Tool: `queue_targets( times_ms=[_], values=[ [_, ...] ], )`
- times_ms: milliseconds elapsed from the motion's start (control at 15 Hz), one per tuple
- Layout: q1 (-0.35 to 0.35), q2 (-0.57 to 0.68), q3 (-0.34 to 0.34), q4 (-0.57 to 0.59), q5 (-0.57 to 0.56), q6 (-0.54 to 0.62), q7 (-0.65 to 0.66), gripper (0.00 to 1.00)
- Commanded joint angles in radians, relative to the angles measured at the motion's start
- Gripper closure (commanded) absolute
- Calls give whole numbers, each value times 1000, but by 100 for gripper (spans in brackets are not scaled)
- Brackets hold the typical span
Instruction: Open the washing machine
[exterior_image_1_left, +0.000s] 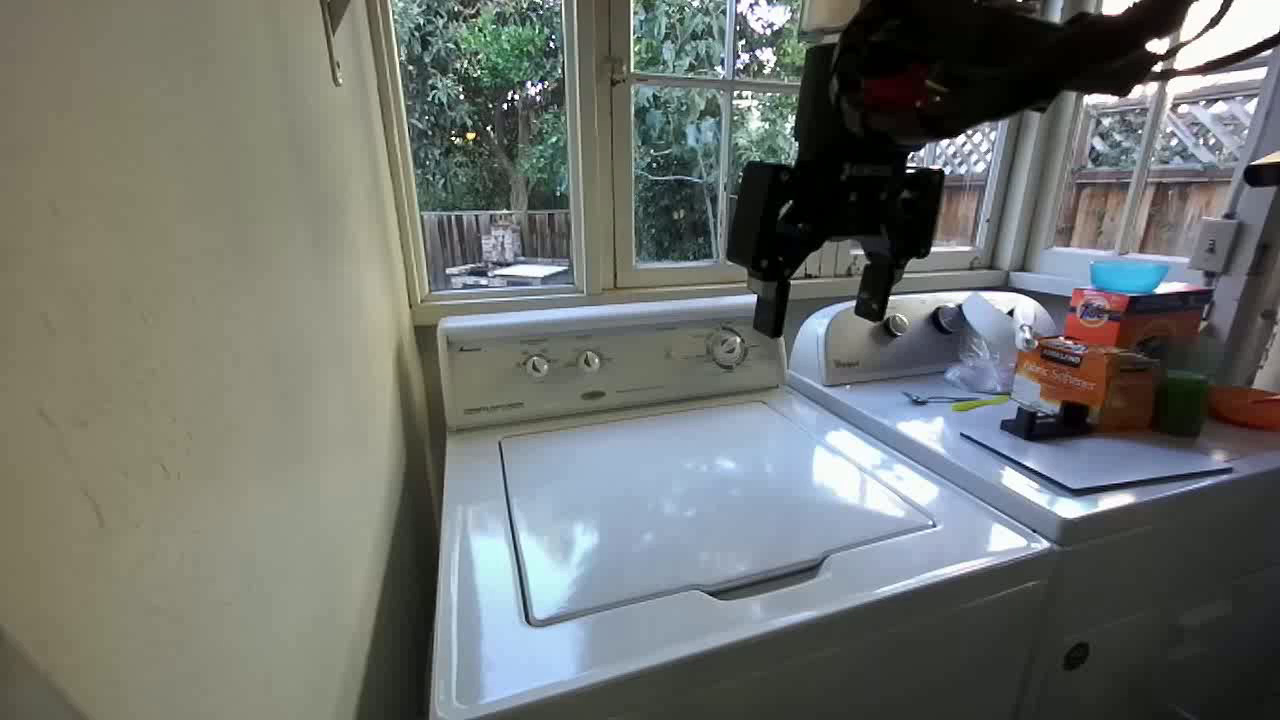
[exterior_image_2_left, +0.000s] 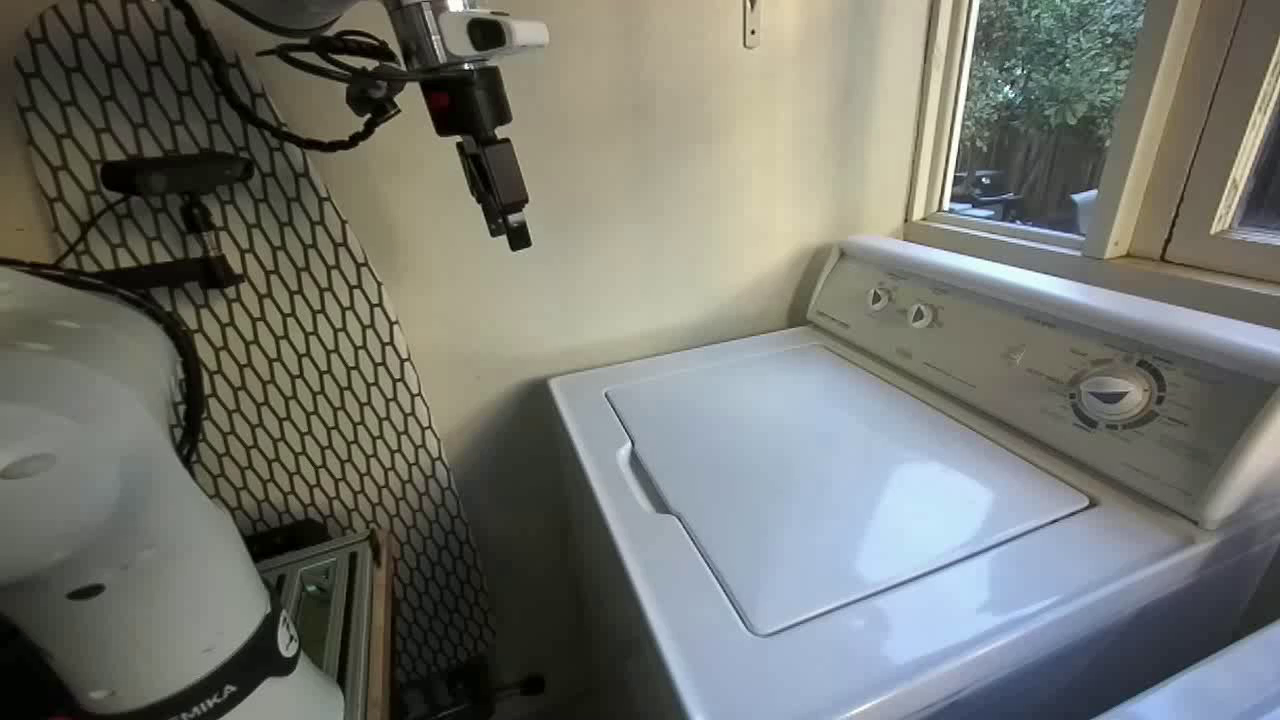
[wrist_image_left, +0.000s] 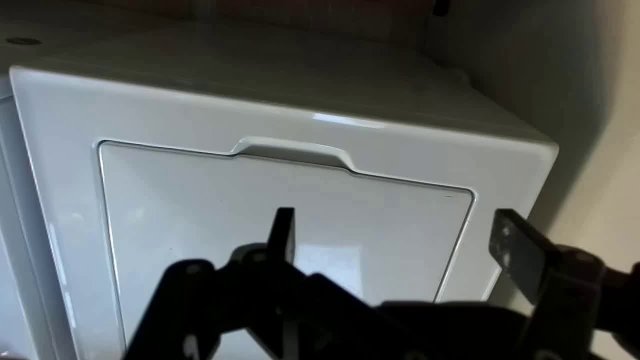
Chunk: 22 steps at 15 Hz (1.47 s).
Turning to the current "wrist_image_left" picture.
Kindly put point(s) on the white washing machine lid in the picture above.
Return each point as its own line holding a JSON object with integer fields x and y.
{"x": 200, "y": 206}

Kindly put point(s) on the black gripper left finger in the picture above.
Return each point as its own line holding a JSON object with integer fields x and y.
{"x": 220, "y": 307}

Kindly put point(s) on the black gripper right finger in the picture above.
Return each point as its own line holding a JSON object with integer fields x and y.
{"x": 567, "y": 293}

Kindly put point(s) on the white top-load washing machine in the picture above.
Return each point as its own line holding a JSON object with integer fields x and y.
{"x": 60, "y": 133}

